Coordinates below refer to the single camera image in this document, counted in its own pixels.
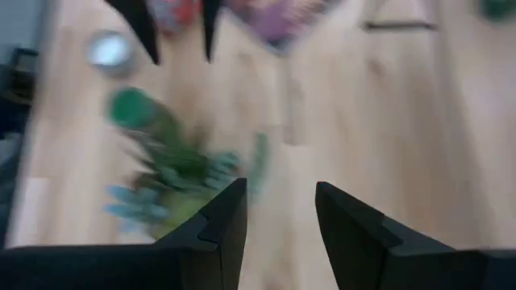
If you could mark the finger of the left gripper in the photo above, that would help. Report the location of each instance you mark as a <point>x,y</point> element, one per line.
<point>210,24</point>
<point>135,20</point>

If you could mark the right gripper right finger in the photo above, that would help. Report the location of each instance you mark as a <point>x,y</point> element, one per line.
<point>354,241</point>

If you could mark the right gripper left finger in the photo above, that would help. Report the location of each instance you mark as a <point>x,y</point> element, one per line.
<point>217,233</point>

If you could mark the red-lid patterned tin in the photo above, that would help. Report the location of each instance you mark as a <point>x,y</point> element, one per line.
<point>177,14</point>

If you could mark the patterned candle tin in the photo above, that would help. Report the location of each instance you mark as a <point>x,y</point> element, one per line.
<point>109,50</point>

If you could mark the Yosemite landscape notebook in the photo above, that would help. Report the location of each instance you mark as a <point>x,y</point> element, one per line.
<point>278,24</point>

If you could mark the succulent plant black pot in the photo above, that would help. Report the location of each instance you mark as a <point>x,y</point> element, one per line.
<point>181,169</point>

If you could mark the green-lid oregano jar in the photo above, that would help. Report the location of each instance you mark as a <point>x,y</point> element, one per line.
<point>131,108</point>

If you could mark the black table camera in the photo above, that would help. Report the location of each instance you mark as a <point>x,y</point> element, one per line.
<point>24,76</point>

